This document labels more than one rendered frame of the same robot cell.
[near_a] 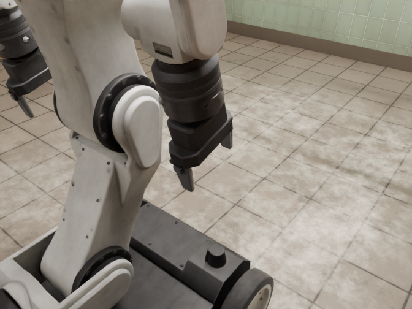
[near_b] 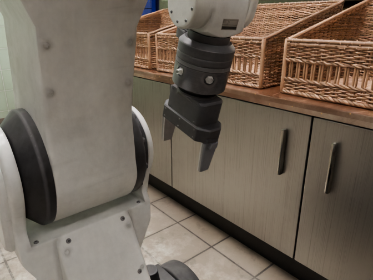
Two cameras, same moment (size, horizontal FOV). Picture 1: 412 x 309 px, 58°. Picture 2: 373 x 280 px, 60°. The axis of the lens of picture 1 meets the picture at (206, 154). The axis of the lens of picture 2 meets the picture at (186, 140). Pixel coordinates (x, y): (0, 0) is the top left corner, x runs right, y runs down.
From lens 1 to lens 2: 0.68 m
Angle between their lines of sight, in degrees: 70
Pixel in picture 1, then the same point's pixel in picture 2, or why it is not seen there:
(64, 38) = (126, 41)
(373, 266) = (150, 229)
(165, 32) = (239, 6)
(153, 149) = not seen: hidden behind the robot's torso
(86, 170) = (95, 258)
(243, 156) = not seen: outside the picture
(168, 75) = (228, 47)
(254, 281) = (179, 264)
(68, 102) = (89, 153)
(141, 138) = not seen: hidden behind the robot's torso
